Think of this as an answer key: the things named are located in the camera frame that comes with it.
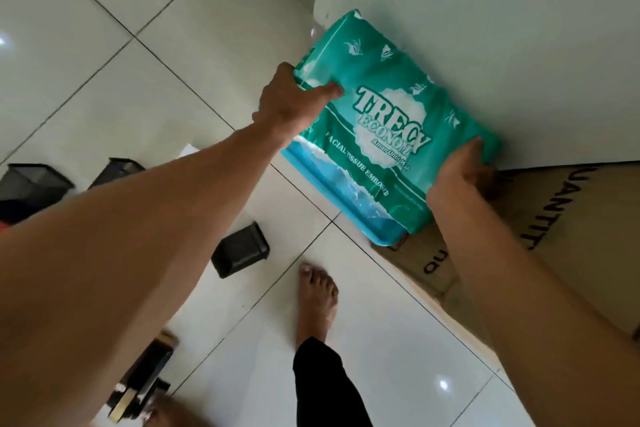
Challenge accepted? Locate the green facial tissue pack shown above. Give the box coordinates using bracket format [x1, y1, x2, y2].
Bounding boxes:
[280, 9, 504, 248]

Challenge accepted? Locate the person's right hand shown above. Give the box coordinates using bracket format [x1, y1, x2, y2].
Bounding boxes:
[426, 136, 499, 213]

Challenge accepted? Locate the person's left forearm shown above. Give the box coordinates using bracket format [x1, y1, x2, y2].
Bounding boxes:
[0, 120, 287, 427]

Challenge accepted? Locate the person's black trouser leg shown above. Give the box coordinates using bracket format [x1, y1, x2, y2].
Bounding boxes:
[292, 337, 374, 427]

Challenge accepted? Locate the black and gold stapler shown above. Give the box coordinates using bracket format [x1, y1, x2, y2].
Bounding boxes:
[106, 329, 180, 424]

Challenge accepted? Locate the person's left hand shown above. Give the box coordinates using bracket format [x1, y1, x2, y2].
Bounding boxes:
[252, 61, 346, 147]

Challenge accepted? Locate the person's right forearm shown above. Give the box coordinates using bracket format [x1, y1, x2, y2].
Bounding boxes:
[429, 180, 640, 427]

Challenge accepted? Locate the brown cardboard box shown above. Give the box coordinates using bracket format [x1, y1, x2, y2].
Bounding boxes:
[369, 161, 640, 345]

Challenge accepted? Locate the black mesh pen holder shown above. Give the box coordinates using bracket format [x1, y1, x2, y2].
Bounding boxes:
[88, 157, 146, 190]
[210, 221, 271, 279]

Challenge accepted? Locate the person's left foot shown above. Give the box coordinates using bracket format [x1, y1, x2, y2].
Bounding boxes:
[141, 391, 213, 427]

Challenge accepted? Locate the person's foot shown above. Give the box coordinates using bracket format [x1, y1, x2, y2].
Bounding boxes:
[141, 391, 213, 427]
[296, 263, 340, 350]

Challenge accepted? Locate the person's right foot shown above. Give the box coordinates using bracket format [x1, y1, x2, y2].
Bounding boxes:
[296, 263, 340, 350]

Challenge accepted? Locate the large black mesh basket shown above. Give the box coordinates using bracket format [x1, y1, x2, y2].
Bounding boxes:
[0, 163, 76, 225]

